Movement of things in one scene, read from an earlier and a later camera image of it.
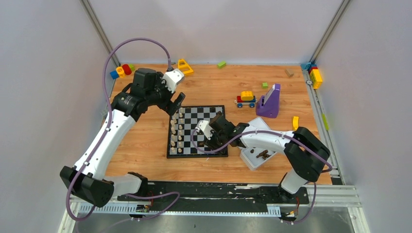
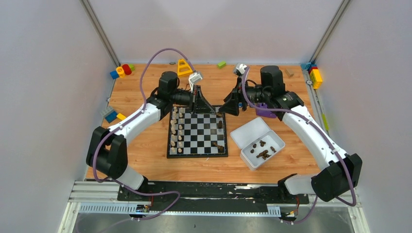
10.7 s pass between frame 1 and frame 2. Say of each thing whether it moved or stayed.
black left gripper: moved
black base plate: stayed
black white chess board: stayed
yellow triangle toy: stayed
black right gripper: moved
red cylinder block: stayed
